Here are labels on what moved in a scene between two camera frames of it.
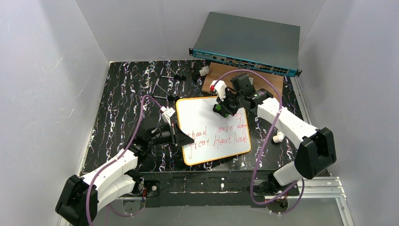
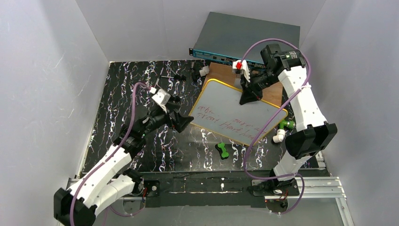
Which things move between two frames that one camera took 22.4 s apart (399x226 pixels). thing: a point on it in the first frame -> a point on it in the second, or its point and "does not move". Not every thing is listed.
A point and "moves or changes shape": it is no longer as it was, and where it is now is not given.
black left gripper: [176, 135] -> [172, 115]
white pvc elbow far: [204, 71] does not move
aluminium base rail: [314, 188] does not move
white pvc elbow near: [279, 137] does not move
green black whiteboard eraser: [222, 110] -> [220, 147]
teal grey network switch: [249, 42] does not move
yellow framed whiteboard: [216, 136] moves or changes shape
